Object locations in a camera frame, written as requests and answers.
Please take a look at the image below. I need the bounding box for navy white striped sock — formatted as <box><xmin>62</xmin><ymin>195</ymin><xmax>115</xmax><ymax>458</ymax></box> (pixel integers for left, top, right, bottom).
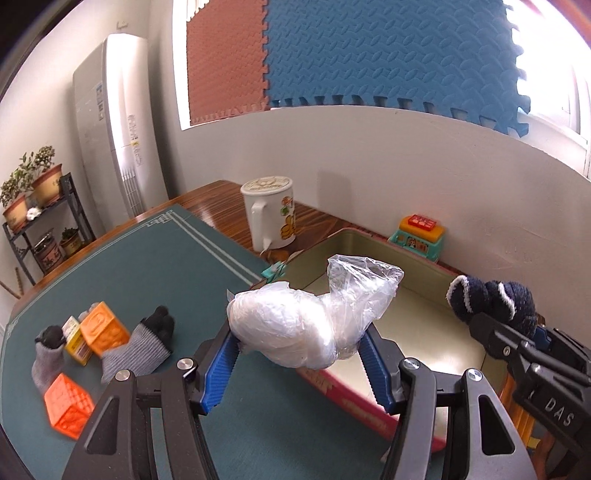
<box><xmin>446</xmin><ymin>275</ymin><xmax>538</xmax><ymax>339</ymax></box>

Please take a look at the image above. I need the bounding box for grey striped black-toe sock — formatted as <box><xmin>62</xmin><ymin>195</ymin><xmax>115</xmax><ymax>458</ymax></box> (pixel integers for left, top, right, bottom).
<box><xmin>101</xmin><ymin>306</ymin><xmax>175</xmax><ymax>384</ymax></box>

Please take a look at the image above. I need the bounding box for orange letter cube block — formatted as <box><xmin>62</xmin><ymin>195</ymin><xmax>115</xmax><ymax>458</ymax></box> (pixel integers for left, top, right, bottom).
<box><xmin>80</xmin><ymin>302</ymin><xmax>130</xmax><ymax>357</ymax></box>

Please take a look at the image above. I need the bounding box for clear plastic bag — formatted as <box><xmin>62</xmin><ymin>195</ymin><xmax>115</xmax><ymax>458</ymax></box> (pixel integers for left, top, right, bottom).
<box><xmin>226</xmin><ymin>254</ymin><xmax>405</xmax><ymax>370</ymax></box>

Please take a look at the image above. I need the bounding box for orange wooden chair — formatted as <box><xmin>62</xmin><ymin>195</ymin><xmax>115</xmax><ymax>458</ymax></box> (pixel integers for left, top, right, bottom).
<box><xmin>500</xmin><ymin>374</ymin><xmax>556</xmax><ymax>479</ymax></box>

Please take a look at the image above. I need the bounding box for red rectangular tin box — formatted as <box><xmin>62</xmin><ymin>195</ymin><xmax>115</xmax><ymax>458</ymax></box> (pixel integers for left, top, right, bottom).
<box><xmin>276</xmin><ymin>229</ymin><xmax>508</xmax><ymax>440</ymax></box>

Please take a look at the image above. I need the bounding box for orange grid cube block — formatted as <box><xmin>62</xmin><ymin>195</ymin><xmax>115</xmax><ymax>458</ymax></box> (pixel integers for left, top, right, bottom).
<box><xmin>43</xmin><ymin>373</ymin><xmax>95</xmax><ymax>440</ymax></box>

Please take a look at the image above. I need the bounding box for small grey black sock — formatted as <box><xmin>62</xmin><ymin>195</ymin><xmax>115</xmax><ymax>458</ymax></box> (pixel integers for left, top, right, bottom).
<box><xmin>31</xmin><ymin>325</ymin><xmax>66</xmax><ymax>396</ymax></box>

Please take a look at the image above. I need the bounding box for green desk mat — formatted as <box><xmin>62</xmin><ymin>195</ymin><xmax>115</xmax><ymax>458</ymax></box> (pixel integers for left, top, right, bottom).
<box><xmin>0</xmin><ymin>203</ymin><xmax>447</xmax><ymax>480</ymax></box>

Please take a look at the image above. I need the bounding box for teal orange toy bus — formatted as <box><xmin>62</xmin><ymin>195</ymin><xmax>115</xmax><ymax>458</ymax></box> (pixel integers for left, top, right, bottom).
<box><xmin>388</xmin><ymin>214</ymin><xmax>446</xmax><ymax>262</ymax></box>

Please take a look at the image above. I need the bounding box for brown ceramic jar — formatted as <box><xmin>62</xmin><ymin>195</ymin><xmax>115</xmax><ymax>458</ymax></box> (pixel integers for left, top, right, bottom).
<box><xmin>33</xmin><ymin>230</ymin><xmax>64</xmax><ymax>274</ymax></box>

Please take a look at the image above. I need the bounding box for small pot lower shelf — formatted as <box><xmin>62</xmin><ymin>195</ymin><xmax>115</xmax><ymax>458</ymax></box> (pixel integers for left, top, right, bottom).
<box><xmin>60</xmin><ymin>228</ymin><xmax>83</xmax><ymax>257</ymax></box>

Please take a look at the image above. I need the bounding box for small teal clip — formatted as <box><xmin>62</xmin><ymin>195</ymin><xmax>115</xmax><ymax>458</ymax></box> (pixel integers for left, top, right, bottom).
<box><xmin>262</xmin><ymin>261</ymin><xmax>287</xmax><ymax>283</ymax></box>

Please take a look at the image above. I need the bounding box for black metal plant shelf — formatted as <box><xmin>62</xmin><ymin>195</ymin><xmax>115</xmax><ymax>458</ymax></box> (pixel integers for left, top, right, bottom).
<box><xmin>2</xmin><ymin>173</ymin><xmax>96</xmax><ymax>286</ymax></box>

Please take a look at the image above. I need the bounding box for white cartoon mug with lid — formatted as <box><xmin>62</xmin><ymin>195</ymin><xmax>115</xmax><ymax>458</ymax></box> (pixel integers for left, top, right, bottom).
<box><xmin>240</xmin><ymin>176</ymin><xmax>296</xmax><ymax>253</ymax></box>

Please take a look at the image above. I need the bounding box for potted plant left pot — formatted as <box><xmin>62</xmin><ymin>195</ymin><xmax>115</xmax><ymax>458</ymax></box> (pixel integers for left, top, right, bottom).
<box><xmin>1</xmin><ymin>167</ymin><xmax>31</xmax><ymax>233</ymax></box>

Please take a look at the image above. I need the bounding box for potted plant pot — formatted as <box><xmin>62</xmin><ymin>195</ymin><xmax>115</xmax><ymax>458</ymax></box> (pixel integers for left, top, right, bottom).
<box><xmin>1</xmin><ymin>167</ymin><xmax>31</xmax><ymax>233</ymax></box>
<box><xmin>20</xmin><ymin>145</ymin><xmax>62</xmax><ymax>208</ymax></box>

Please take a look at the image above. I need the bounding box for potted plant right pot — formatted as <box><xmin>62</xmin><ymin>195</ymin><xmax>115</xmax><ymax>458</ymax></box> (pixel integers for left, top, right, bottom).
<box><xmin>20</xmin><ymin>145</ymin><xmax>62</xmax><ymax>208</ymax></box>

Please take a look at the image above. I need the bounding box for blue foam puzzle mat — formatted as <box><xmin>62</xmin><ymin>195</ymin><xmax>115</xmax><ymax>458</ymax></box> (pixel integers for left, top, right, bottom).
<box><xmin>263</xmin><ymin>0</ymin><xmax>531</xmax><ymax>137</ymax></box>

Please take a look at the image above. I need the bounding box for red foam puzzle mat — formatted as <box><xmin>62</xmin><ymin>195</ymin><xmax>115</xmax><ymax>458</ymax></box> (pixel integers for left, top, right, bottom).
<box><xmin>186</xmin><ymin>0</ymin><xmax>270</xmax><ymax>126</ymax></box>

